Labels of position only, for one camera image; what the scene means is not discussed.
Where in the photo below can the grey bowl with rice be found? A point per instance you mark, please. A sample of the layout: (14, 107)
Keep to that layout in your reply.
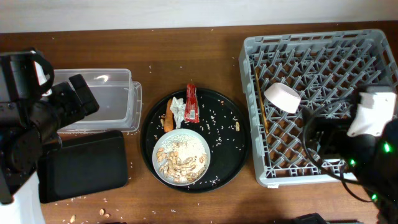
(181, 157)

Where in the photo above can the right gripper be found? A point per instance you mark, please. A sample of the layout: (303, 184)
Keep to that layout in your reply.
(333, 132)

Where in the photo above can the pink bowl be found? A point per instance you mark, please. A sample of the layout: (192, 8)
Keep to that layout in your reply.
(283, 97)

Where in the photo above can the black rectangular bin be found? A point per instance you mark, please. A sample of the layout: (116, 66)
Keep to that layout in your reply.
(84, 165)

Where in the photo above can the orange carrot piece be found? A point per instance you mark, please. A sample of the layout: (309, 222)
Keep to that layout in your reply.
(168, 120)

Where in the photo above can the crumpled white tissue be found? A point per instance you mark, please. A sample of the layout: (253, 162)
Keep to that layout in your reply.
(178, 108)

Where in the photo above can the red snack wrapper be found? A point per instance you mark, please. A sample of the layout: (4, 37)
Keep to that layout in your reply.
(191, 109)

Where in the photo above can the grey dishwasher rack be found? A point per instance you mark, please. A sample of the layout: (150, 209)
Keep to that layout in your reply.
(321, 68)

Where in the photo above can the peanut on table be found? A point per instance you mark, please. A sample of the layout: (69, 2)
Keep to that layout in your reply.
(73, 218)

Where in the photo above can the clear plastic bin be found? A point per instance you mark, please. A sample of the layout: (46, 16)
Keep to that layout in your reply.
(118, 96)

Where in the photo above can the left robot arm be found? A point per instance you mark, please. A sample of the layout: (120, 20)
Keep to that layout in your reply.
(33, 109)

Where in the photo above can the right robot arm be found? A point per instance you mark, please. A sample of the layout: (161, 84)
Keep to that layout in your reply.
(372, 160)

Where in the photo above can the black round tray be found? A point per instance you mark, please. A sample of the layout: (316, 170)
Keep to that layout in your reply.
(223, 126)

